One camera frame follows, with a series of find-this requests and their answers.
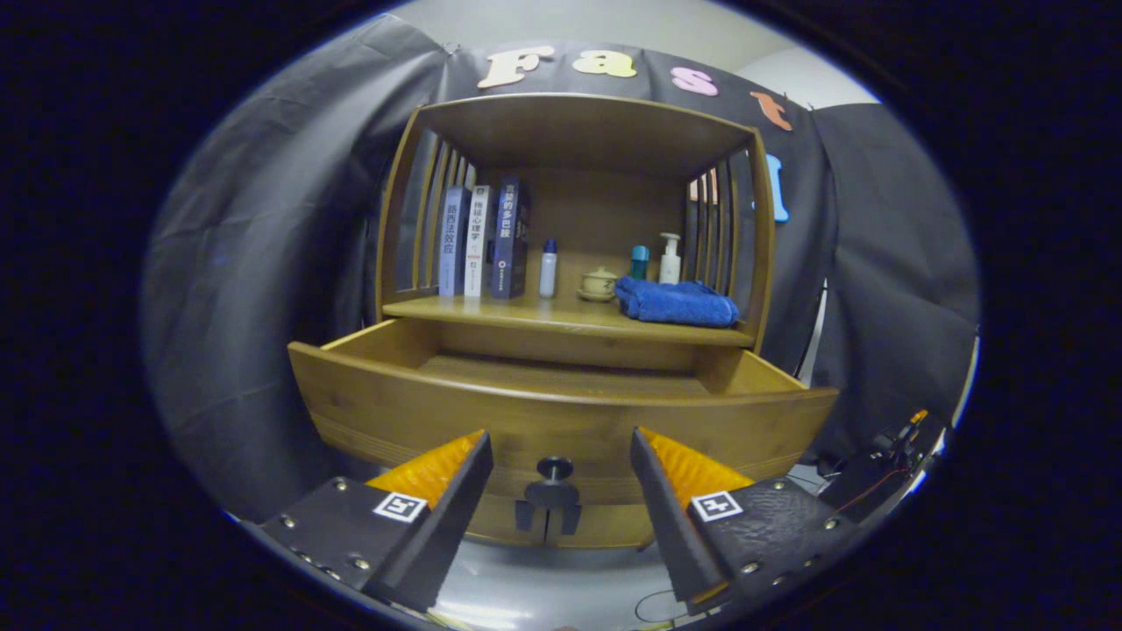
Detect dark blue book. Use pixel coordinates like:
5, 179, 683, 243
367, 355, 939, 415
488, 175, 530, 301

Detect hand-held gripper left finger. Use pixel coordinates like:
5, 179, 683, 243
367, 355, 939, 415
259, 429, 494, 613

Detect wooden drawer with black knob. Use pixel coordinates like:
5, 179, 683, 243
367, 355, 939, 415
288, 317, 841, 518

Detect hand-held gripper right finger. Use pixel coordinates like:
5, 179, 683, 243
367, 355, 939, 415
629, 427, 864, 614

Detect black device with orange tip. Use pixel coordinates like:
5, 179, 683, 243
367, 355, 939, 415
820, 409, 948, 518

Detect beige lidded teacup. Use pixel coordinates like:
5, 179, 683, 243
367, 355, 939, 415
579, 266, 619, 302

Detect grey-blue book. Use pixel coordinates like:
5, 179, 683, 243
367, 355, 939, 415
437, 186, 472, 299

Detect blue folded towel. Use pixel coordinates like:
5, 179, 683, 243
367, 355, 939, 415
614, 277, 740, 330

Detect black backdrop cloth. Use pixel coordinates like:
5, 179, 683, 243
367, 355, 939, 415
140, 13, 981, 522

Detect wooden cabinet door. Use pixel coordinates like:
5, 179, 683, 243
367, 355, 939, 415
469, 507, 549, 548
548, 505, 654, 549

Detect white book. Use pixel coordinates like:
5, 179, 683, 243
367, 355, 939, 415
463, 184, 494, 299

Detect wooden cabinet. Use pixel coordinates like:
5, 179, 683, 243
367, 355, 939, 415
375, 92, 779, 549

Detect wooden countertop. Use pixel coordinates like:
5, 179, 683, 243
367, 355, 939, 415
383, 294, 756, 347

